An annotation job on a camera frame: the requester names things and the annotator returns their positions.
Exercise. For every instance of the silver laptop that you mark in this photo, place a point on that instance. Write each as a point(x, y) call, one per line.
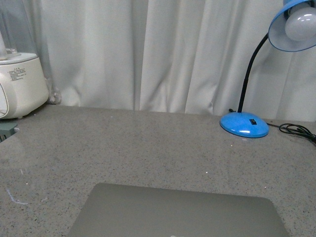
point(129, 211)

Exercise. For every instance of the white curtain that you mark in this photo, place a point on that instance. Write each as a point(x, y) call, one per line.
point(178, 56)

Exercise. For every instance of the white blender appliance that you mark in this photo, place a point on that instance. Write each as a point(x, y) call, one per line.
point(22, 84)

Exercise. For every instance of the blue desk lamp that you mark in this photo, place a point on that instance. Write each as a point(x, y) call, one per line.
point(280, 79)

